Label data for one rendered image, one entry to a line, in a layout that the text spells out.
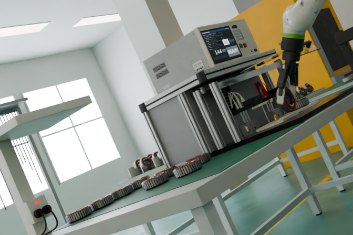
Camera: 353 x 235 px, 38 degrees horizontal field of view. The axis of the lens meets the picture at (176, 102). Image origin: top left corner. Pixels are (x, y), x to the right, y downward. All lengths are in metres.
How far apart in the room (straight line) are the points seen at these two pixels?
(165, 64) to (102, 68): 8.19
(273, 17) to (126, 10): 1.92
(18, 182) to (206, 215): 0.96
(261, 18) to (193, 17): 2.96
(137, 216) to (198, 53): 1.04
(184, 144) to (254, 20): 4.04
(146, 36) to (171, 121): 4.27
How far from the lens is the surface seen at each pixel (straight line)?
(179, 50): 2.47
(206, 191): 1.45
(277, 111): 2.64
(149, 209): 1.56
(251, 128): 2.40
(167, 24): 6.68
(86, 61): 10.61
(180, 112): 2.38
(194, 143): 2.38
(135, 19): 6.73
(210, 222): 1.48
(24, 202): 2.19
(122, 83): 10.39
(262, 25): 6.26
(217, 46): 2.46
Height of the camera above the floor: 0.90
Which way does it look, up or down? 3 degrees up
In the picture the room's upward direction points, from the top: 24 degrees counter-clockwise
